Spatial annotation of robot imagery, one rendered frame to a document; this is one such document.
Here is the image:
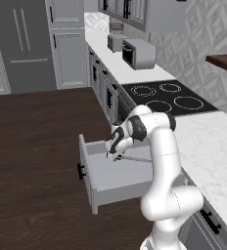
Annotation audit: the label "brown wooden shelf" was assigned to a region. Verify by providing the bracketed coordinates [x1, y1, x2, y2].
[204, 53, 227, 77]

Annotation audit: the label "grey tall cupboards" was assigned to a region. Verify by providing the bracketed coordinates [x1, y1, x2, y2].
[44, 0, 89, 91]

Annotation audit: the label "grey wall cupboards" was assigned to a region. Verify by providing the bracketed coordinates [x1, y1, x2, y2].
[98, 0, 189, 33]

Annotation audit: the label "grey fridge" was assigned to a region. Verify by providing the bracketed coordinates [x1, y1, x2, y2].
[0, 0, 58, 96]

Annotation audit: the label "black hob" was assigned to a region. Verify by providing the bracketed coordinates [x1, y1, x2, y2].
[120, 79, 219, 117]

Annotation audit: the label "grey drawer front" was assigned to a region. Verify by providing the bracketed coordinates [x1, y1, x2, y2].
[178, 194, 227, 250]

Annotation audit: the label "black drawer handle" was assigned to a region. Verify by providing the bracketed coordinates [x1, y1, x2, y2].
[76, 162, 87, 181]

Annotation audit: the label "black bar handle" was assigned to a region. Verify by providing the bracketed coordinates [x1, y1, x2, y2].
[200, 209, 222, 235]

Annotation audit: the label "grey knife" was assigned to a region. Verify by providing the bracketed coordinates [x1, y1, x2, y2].
[119, 154, 153, 163]

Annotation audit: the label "grey open drawer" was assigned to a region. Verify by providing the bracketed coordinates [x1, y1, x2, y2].
[77, 133, 187, 216]

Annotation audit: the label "grey base cupboards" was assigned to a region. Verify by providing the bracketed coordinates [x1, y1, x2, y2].
[86, 44, 121, 127]

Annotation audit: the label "dark oven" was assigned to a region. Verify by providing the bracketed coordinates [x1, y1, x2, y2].
[116, 85, 139, 125]

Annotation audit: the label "grey toaster oven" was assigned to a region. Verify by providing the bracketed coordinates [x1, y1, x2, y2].
[120, 38, 158, 71]

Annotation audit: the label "grey toaster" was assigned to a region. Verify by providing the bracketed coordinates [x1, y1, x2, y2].
[107, 33, 128, 54]

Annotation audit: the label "brown basket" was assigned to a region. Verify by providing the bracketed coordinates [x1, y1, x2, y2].
[109, 21, 125, 35]

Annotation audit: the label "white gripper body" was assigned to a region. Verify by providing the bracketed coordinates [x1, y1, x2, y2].
[105, 149, 123, 163]

